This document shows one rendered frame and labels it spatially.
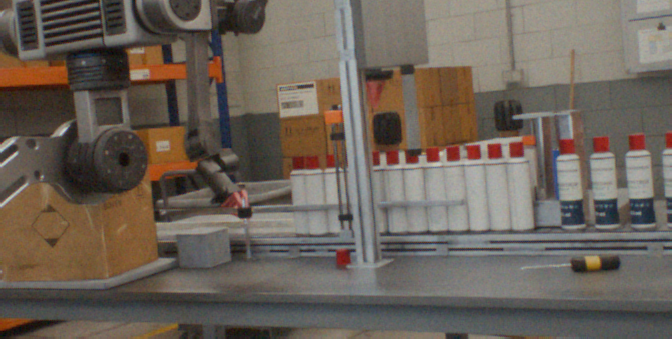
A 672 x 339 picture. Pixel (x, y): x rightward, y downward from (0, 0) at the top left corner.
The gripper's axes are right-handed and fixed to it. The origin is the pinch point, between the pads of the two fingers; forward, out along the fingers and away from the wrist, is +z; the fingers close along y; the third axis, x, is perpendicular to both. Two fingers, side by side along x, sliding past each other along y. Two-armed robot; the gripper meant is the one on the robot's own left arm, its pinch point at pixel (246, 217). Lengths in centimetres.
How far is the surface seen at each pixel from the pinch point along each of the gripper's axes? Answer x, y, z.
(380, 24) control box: -69, -14, -3
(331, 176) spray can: -28.3, -1.6, 10.0
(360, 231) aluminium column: -32.1, -16.5, 28.3
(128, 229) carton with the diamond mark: 9.0, -31.8, -10.3
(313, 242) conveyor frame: -14.3, -5.5, 19.5
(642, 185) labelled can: -83, -2, 62
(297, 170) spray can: -21.5, -0.8, 2.0
